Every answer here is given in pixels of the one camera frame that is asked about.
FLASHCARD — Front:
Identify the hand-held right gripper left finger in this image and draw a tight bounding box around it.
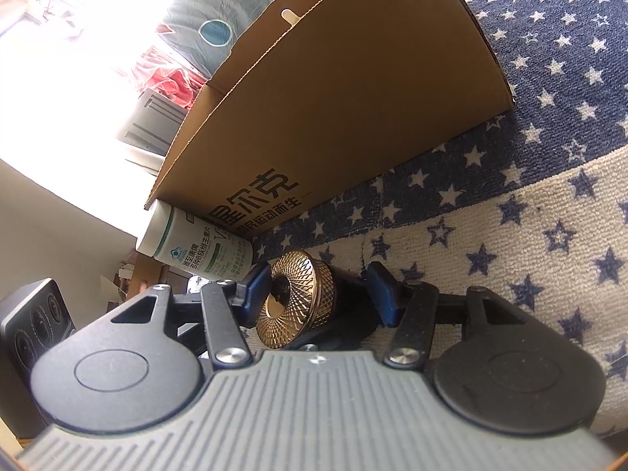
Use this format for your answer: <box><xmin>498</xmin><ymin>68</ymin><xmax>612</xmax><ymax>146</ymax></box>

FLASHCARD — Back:
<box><xmin>110</xmin><ymin>261</ymin><xmax>272</xmax><ymax>370</ymax></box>

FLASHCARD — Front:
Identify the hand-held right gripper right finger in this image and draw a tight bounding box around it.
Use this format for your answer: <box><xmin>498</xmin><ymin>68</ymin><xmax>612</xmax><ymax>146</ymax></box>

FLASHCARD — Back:
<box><xmin>365</xmin><ymin>261</ymin><xmax>522</xmax><ymax>370</ymax></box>

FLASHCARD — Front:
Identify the gold lid black jar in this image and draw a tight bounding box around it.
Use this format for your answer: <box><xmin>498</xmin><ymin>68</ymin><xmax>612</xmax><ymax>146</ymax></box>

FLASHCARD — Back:
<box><xmin>254</xmin><ymin>249</ymin><xmax>374</xmax><ymax>350</ymax></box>

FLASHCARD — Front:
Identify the brown cardboard box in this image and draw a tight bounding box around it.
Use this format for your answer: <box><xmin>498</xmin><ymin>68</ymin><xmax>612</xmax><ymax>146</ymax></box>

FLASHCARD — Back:
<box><xmin>144</xmin><ymin>0</ymin><xmax>516</xmax><ymax>252</ymax></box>

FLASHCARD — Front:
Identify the white supplement bottle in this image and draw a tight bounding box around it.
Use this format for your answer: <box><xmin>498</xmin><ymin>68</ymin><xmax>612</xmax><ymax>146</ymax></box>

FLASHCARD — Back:
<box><xmin>135</xmin><ymin>201</ymin><xmax>256</xmax><ymax>281</ymax></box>

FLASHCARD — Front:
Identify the star printed blanket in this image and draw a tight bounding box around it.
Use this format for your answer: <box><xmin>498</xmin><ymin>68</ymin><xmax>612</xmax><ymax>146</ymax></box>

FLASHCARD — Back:
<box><xmin>239</xmin><ymin>0</ymin><xmax>628</xmax><ymax>445</ymax></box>

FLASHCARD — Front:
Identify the grey storage box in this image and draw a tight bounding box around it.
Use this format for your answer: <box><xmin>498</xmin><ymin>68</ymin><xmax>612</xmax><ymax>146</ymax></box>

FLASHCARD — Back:
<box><xmin>117</xmin><ymin>89</ymin><xmax>193</xmax><ymax>159</ymax></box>

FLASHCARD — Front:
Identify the red cloth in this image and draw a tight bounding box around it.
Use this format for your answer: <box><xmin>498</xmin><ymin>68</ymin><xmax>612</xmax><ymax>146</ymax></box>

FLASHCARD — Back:
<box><xmin>128</xmin><ymin>43</ymin><xmax>213</xmax><ymax>110</ymax></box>

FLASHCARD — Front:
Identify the grey patterned quilt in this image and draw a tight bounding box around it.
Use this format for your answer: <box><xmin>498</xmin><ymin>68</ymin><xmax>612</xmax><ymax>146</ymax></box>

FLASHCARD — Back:
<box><xmin>156</xmin><ymin>0</ymin><xmax>347</xmax><ymax>80</ymax></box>

